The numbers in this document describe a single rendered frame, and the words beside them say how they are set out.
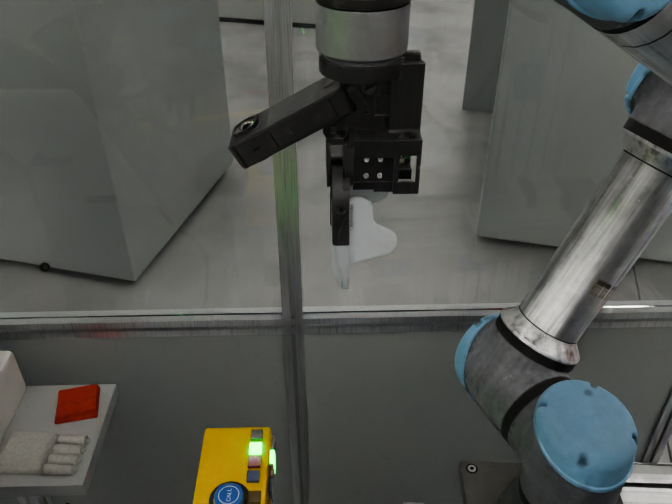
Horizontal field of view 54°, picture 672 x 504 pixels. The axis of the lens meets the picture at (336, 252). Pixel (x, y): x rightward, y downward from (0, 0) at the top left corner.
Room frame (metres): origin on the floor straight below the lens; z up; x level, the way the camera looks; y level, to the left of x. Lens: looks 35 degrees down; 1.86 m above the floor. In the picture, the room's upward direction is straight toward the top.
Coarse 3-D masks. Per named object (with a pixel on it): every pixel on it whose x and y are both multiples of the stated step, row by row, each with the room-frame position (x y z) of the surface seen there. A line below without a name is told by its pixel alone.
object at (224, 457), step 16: (208, 432) 0.64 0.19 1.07; (224, 432) 0.64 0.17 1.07; (240, 432) 0.64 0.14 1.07; (208, 448) 0.61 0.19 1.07; (224, 448) 0.61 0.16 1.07; (240, 448) 0.61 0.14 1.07; (208, 464) 0.59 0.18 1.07; (224, 464) 0.59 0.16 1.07; (240, 464) 0.59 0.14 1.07; (208, 480) 0.56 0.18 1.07; (224, 480) 0.56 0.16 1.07; (240, 480) 0.56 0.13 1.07; (208, 496) 0.53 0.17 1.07
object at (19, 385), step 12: (0, 360) 0.90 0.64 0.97; (12, 360) 0.91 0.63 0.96; (0, 372) 0.87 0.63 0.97; (12, 372) 0.90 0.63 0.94; (0, 384) 0.85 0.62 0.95; (12, 384) 0.88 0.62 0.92; (24, 384) 0.92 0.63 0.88; (0, 396) 0.84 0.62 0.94; (12, 396) 0.87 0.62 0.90; (0, 408) 0.82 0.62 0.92; (12, 408) 0.86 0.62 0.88; (0, 420) 0.81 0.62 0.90; (0, 432) 0.80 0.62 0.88
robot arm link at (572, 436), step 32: (544, 384) 0.56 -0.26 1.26; (576, 384) 0.55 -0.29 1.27; (512, 416) 0.54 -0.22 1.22; (544, 416) 0.51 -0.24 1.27; (576, 416) 0.51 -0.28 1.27; (608, 416) 0.51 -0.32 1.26; (512, 448) 0.53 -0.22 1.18; (544, 448) 0.48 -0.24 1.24; (576, 448) 0.47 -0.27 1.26; (608, 448) 0.47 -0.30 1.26; (544, 480) 0.47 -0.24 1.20; (576, 480) 0.45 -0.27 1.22; (608, 480) 0.45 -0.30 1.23
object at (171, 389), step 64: (64, 384) 0.97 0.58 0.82; (128, 384) 0.98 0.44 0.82; (192, 384) 0.98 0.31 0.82; (256, 384) 0.98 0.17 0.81; (320, 384) 0.99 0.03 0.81; (384, 384) 0.99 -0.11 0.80; (448, 384) 1.00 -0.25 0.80; (640, 384) 1.01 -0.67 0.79; (128, 448) 0.98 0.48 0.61; (192, 448) 0.98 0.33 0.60; (320, 448) 0.99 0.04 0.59; (384, 448) 0.99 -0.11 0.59; (448, 448) 1.00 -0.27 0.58; (640, 448) 1.01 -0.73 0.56
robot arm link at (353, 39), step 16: (320, 16) 0.52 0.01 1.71; (336, 16) 0.50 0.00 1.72; (352, 16) 0.50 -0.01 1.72; (368, 16) 0.50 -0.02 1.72; (384, 16) 0.50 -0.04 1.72; (400, 16) 0.51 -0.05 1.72; (320, 32) 0.52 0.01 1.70; (336, 32) 0.50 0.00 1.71; (352, 32) 0.50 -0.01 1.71; (368, 32) 0.50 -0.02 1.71; (384, 32) 0.50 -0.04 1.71; (400, 32) 0.51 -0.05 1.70; (320, 48) 0.52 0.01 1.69; (336, 48) 0.50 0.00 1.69; (352, 48) 0.50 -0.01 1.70; (368, 48) 0.50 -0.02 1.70; (384, 48) 0.50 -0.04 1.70; (400, 48) 0.51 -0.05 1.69; (352, 64) 0.50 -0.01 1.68; (368, 64) 0.50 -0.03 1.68; (384, 64) 0.51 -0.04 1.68
